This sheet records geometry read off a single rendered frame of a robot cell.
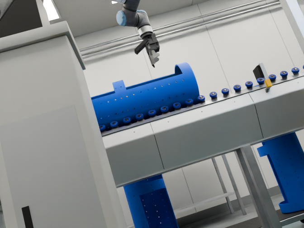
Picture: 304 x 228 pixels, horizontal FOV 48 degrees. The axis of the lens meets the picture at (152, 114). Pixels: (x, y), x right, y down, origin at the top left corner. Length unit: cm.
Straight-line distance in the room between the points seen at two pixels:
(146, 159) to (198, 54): 405
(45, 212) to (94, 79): 471
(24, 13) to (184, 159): 116
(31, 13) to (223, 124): 120
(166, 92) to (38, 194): 114
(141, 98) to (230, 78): 389
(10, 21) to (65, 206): 63
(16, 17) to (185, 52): 471
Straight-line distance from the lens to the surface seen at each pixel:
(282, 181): 248
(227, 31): 608
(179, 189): 526
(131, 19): 222
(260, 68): 224
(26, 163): 105
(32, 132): 106
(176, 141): 193
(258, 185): 202
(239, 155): 215
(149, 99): 196
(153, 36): 225
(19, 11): 127
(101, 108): 195
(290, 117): 215
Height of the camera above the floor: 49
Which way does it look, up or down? 14 degrees up
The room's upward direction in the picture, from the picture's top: 18 degrees counter-clockwise
